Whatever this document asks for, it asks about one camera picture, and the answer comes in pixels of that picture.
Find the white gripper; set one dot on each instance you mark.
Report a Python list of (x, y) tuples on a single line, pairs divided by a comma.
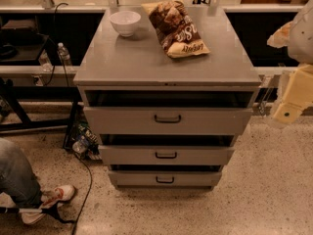
[(302, 41)]

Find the grey top drawer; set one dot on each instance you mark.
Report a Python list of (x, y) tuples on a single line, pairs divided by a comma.
[(167, 121)]

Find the grey drawer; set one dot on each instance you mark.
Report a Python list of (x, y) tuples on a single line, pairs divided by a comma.
[(164, 178), (167, 121), (165, 155)]

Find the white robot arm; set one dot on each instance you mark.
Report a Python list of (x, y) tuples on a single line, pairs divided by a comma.
[(297, 36)]

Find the grey drawer cabinet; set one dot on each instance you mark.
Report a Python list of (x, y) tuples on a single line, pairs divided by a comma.
[(134, 72)]

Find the grey bottom drawer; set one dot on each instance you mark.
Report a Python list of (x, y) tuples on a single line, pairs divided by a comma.
[(164, 178)]

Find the grey middle drawer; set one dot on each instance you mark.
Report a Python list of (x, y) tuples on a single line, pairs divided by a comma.
[(165, 155)]

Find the brown chip bag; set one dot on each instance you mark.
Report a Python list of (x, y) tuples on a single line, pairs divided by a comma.
[(175, 30)]

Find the white ceramic bowl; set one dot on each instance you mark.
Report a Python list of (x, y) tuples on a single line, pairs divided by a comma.
[(125, 23)]

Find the crushed bottle trash pile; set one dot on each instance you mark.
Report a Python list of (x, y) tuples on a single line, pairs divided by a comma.
[(85, 143)]

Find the clear water bottle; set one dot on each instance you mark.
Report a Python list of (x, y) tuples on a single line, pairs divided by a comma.
[(64, 55)]

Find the clear plastic cup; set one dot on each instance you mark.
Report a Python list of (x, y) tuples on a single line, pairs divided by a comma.
[(45, 62)]

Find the white red sneaker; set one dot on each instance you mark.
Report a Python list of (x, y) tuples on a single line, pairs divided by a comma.
[(49, 198)]

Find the black metal stand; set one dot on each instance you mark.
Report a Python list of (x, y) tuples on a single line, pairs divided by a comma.
[(13, 94)]

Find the person leg in jeans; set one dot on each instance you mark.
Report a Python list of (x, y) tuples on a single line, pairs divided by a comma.
[(16, 176)]

